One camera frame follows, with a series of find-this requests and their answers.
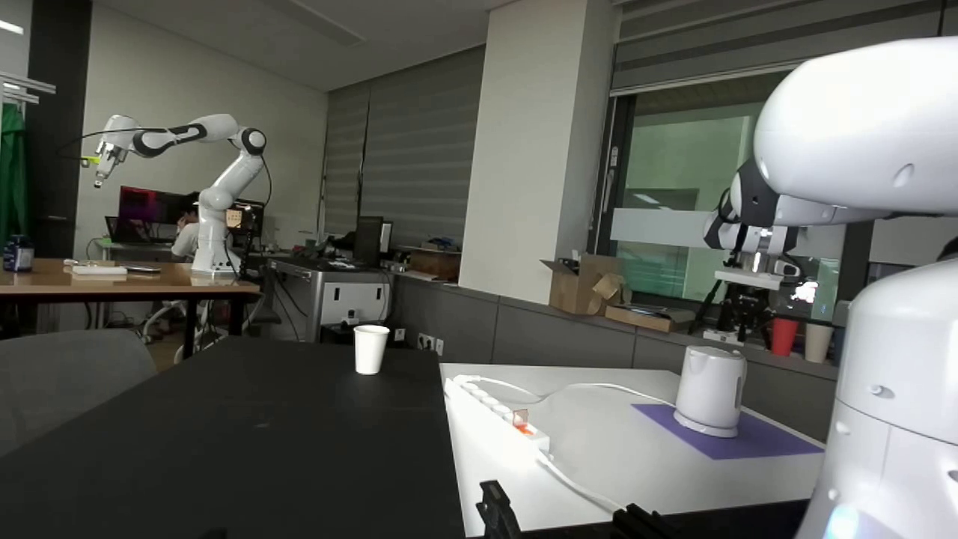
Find white kettle cable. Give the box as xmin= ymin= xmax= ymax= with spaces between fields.
xmin=543 ymin=382 xmax=686 ymax=410

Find beige paper cup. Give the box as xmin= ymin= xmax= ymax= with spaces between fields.
xmin=803 ymin=323 xmax=834 ymax=370

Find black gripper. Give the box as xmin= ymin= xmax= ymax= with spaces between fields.
xmin=716 ymin=284 xmax=782 ymax=350

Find white power strip cable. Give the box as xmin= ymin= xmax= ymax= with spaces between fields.
xmin=537 ymin=447 xmax=626 ymax=516

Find white paper cup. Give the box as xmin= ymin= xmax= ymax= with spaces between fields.
xmin=351 ymin=323 xmax=393 ymax=382

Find grey metal cabinet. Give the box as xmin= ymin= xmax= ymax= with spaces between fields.
xmin=264 ymin=254 xmax=397 ymax=344

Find purple mat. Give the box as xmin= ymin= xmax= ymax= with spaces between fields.
xmin=632 ymin=401 xmax=824 ymax=465

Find grey partition wall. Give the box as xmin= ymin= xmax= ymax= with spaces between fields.
xmin=387 ymin=271 xmax=840 ymax=443

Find white flat tray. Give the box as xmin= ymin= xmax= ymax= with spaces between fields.
xmin=62 ymin=259 xmax=131 ymax=283

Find red cup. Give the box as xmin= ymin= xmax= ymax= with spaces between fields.
xmin=766 ymin=314 xmax=803 ymax=362

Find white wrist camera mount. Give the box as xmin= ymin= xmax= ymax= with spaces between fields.
xmin=713 ymin=265 xmax=803 ymax=296

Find black table clamp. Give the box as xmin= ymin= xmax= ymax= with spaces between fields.
xmin=472 ymin=476 xmax=523 ymax=539
xmin=607 ymin=503 xmax=683 ymax=539

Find wooden table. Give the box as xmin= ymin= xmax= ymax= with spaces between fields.
xmin=0 ymin=254 xmax=264 ymax=359

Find grey window blinds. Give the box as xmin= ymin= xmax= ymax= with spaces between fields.
xmin=321 ymin=46 xmax=489 ymax=253

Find dark computer monitor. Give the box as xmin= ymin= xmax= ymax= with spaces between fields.
xmin=104 ymin=184 xmax=204 ymax=250

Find green cloth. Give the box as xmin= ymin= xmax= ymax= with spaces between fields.
xmin=0 ymin=99 xmax=29 ymax=250

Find white cylindrical canister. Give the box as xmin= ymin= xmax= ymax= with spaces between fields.
xmin=670 ymin=343 xmax=751 ymax=440

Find flat cardboard piece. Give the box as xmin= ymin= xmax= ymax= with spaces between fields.
xmin=601 ymin=304 xmax=677 ymax=337

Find black computer case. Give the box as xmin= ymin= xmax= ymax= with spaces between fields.
xmin=353 ymin=214 xmax=394 ymax=271

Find white power strip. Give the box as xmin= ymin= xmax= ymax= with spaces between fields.
xmin=453 ymin=374 xmax=555 ymax=453

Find open cardboard box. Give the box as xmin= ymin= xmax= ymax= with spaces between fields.
xmin=543 ymin=254 xmax=628 ymax=320

